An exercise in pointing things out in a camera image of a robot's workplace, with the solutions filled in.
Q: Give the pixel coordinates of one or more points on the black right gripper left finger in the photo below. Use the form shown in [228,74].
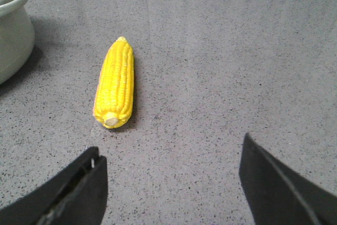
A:
[76,195]

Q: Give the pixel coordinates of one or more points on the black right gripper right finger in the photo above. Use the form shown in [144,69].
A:
[278,195]

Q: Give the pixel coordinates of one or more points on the yellow corn cob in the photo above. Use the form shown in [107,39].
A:
[113,104]

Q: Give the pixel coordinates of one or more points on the pale green electric pot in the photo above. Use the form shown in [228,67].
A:
[17,37]

